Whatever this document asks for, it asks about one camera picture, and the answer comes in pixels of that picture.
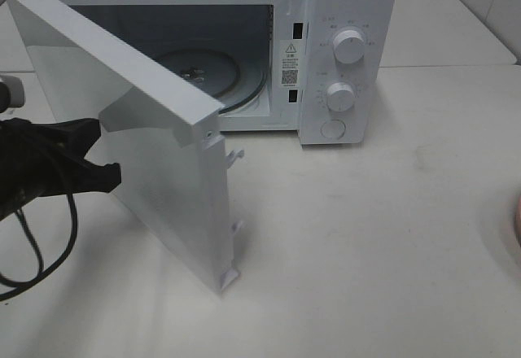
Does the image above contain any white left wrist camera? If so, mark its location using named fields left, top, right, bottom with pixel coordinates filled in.
left=0, top=74, right=25, bottom=113

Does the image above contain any pink round plate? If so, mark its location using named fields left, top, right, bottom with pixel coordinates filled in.
left=514, top=197, right=521, bottom=245

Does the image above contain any round white door button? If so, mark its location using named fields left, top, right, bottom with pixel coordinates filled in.
left=321, top=120, right=346, bottom=140

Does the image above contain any white microwave door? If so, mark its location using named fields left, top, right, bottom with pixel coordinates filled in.
left=7, top=0, right=238, bottom=292

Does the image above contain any glass microwave turntable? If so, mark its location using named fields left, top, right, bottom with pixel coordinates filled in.
left=155, top=48, right=268, bottom=114

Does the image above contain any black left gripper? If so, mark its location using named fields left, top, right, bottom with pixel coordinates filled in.
left=1, top=118, right=121, bottom=219

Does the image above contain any white microwave oven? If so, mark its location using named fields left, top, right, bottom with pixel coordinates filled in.
left=7, top=0, right=394, bottom=145

